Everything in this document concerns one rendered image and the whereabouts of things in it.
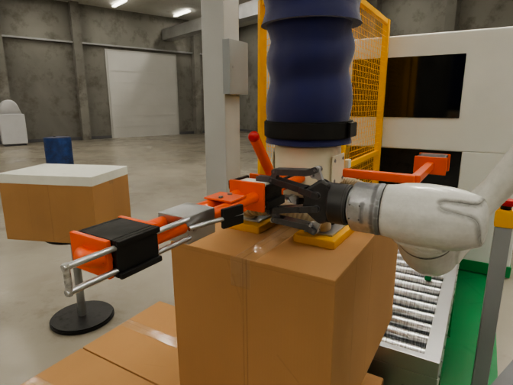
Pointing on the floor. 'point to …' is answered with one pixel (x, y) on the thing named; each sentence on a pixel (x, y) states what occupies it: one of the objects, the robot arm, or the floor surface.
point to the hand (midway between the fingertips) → (256, 192)
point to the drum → (58, 150)
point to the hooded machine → (12, 124)
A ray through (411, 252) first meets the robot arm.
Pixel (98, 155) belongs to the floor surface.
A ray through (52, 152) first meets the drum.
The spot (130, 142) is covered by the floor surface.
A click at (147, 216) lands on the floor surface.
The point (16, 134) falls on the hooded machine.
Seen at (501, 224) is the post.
